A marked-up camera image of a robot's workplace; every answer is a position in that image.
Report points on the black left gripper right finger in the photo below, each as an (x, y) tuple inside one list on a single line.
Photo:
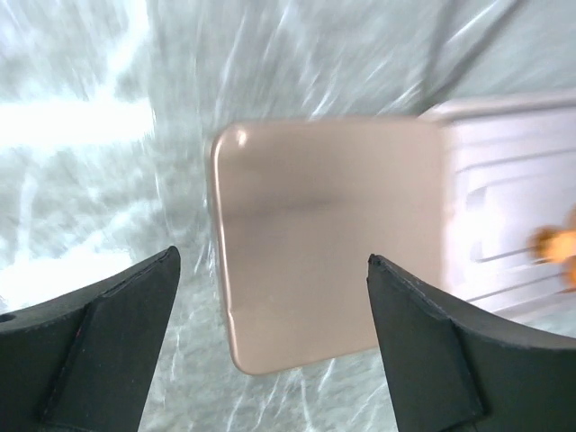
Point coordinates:
[(451, 366)]

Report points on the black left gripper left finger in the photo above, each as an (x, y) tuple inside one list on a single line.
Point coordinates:
[(84, 361)]

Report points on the orange flower cookie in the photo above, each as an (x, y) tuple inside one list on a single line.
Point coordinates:
[(554, 245)]

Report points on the rose gold tin lid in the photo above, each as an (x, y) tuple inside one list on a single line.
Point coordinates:
[(298, 207)]

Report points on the stainless steel tray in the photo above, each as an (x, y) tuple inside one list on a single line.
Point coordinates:
[(510, 171)]

